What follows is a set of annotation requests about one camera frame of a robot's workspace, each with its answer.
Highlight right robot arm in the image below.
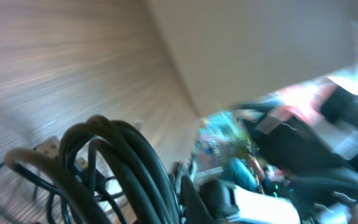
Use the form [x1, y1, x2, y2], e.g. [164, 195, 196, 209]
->
[187, 85, 358, 223]

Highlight black usb cable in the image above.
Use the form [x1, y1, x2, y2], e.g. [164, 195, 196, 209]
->
[0, 114, 183, 224]

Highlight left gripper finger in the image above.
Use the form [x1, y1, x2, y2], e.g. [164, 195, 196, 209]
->
[180, 176, 216, 224]

